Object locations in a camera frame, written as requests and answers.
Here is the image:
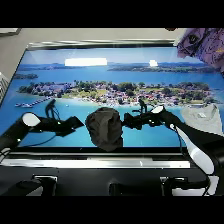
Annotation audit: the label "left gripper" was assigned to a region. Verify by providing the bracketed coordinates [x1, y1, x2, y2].
[54, 115, 85, 138]

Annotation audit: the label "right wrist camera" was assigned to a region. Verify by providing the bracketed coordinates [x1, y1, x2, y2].
[137, 98, 148, 115]

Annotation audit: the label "black cable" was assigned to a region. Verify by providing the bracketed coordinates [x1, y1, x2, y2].
[171, 125, 185, 158]
[17, 133, 58, 149]

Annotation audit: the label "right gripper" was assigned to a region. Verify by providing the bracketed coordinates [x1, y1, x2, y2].
[123, 111, 153, 131]

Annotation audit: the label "purple printed garment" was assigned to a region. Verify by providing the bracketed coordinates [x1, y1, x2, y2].
[176, 27, 224, 73]

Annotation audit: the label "dark grey pants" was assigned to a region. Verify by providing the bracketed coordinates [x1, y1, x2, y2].
[85, 106, 125, 152]

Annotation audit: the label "grey T-shirt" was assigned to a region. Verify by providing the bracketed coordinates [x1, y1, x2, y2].
[180, 103, 224, 137]

